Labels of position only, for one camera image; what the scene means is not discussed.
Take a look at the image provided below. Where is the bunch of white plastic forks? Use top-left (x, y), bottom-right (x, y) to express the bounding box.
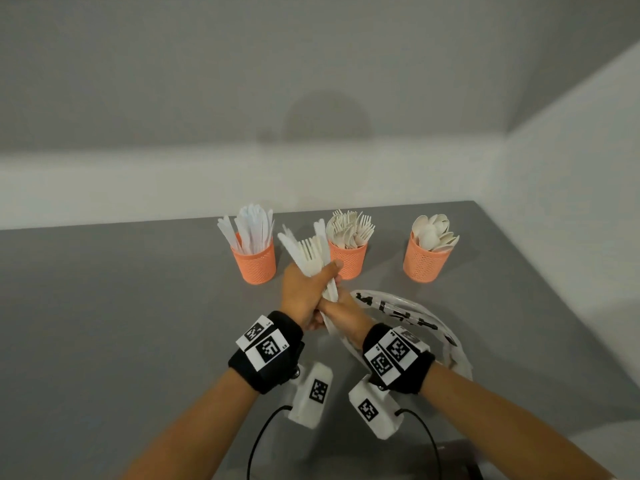
top-left (325, 209), bottom-right (376, 249)

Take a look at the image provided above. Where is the person's right hand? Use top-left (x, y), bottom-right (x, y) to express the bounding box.
top-left (317, 288), bottom-right (376, 351)

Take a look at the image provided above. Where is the person's left forearm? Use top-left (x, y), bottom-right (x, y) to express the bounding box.
top-left (119, 368), bottom-right (260, 480)

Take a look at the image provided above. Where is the person's right forearm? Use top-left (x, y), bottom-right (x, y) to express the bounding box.
top-left (419, 363), bottom-right (616, 480)

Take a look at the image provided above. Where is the orange mesh cup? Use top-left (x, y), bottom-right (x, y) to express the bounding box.
top-left (403, 232), bottom-right (453, 284)
top-left (327, 239), bottom-right (369, 281)
top-left (231, 234), bottom-right (277, 285)

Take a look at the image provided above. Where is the clear plastic bag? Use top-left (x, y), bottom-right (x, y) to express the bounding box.
top-left (345, 288), bottom-right (474, 381)

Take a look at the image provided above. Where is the black marker wristband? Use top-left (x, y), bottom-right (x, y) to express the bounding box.
top-left (228, 310), bottom-right (306, 395)
top-left (361, 323), bottom-right (436, 395)

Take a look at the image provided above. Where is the white plastic fork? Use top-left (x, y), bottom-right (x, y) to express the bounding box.
top-left (299, 237), bottom-right (340, 301)

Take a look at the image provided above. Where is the bunch of white plastic spoons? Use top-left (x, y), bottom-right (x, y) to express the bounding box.
top-left (411, 213), bottom-right (461, 253)

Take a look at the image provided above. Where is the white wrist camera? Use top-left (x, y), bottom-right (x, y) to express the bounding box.
top-left (347, 374), bottom-right (405, 441)
top-left (286, 362), bottom-right (335, 429)

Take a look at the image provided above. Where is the person's left hand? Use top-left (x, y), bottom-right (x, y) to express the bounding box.
top-left (279, 259), bottom-right (345, 331)

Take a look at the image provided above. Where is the bunch of white plastic knives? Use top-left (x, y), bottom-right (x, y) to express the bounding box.
top-left (217, 203), bottom-right (275, 255)

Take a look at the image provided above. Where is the black camera cable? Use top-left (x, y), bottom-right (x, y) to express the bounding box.
top-left (399, 408), bottom-right (444, 480)
top-left (246, 405), bottom-right (293, 480)

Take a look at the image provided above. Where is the white plastic knife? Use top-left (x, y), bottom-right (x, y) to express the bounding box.
top-left (277, 224), bottom-right (341, 335)
top-left (313, 218), bottom-right (341, 301)

